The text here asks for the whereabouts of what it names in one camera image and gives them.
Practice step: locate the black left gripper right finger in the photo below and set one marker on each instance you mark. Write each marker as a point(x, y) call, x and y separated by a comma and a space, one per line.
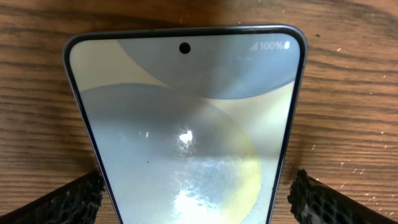
point(313, 202)

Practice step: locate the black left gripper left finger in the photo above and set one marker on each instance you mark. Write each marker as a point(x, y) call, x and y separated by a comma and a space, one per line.
point(77, 202)

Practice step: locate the blue screen Galaxy smartphone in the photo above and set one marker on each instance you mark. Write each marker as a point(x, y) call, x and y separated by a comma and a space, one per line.
point(189, 125)

